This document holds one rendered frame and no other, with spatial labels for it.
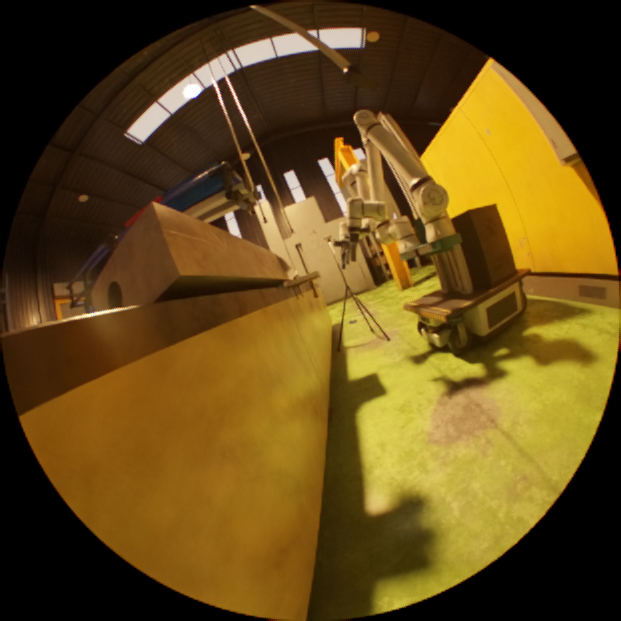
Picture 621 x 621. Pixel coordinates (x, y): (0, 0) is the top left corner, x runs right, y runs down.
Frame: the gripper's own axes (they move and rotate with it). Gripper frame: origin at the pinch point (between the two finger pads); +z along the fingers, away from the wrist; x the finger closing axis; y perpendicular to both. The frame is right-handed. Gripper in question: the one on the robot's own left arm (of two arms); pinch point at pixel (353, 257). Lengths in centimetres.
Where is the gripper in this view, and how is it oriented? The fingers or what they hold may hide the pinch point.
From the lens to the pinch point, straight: 118.8
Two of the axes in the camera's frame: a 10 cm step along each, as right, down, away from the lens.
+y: -9.9, -0.6, 1.4
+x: -1.5, 2.7, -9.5
